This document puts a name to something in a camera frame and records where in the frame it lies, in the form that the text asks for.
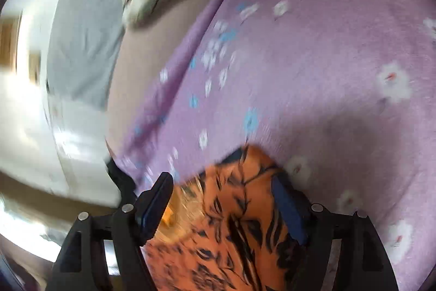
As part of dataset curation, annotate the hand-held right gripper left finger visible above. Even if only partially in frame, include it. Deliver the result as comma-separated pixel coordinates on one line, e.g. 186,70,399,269
44,172,174,291

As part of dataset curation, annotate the white panelled door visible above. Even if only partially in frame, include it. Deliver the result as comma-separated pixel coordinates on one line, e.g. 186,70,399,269
0,0,120,203

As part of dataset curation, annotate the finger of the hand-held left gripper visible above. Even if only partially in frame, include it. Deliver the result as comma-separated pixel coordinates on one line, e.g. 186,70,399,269
105,157,139,207

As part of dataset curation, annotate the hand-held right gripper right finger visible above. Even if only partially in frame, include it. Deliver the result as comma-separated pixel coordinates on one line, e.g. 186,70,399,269
272,176,400,291

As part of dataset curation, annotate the beige mattress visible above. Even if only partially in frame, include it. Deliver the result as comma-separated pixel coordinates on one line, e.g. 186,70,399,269
105,0,233,150

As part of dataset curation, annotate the purple floral bedsheet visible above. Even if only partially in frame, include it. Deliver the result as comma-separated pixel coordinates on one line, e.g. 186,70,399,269
115,0,436,291

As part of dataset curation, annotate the orange black floral garment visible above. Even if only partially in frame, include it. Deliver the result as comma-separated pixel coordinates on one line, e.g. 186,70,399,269
145,145,311,291

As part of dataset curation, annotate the grey cloth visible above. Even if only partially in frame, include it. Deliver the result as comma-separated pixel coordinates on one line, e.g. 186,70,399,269
46,0,127,112

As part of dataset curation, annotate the wooden cabinet with glass door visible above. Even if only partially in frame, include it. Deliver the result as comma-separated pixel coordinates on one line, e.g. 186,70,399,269
0,172,123,278

